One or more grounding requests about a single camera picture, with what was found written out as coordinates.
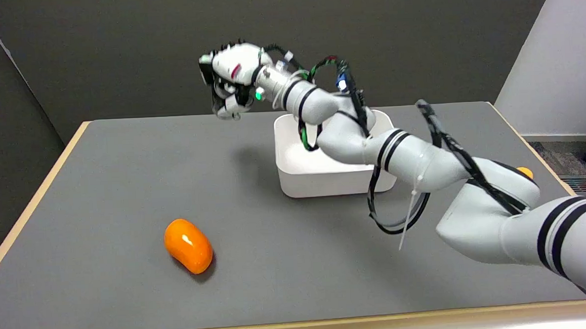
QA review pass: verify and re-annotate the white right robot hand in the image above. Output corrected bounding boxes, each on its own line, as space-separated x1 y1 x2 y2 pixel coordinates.
198 37 275 123

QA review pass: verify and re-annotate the white rectangular plastic box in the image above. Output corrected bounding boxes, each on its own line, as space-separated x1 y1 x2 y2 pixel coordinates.
273 108 399 200

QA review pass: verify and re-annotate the glossy orange mango toy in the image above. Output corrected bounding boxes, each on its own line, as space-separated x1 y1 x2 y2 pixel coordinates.
163 217 215 276

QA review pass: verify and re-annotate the white zip tie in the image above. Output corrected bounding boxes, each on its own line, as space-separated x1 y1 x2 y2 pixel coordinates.
395 175 427 252

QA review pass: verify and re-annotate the metal floor vent grille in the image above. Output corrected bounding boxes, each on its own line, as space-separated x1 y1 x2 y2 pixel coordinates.
559 173 586 198

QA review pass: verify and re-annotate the green-black short cable loop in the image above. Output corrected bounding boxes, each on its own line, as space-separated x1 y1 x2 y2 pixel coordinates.
297 115 324 153

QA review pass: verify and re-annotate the black wrist cable bundle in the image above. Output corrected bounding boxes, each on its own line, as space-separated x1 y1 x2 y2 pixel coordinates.
264 39 377 142

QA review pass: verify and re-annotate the black forearm cable loop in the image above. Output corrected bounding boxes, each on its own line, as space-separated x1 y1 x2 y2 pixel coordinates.
365 163 432 236

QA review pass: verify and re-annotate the black elbow cable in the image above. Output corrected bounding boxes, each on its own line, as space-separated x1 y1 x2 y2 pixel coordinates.
415 95 529 220

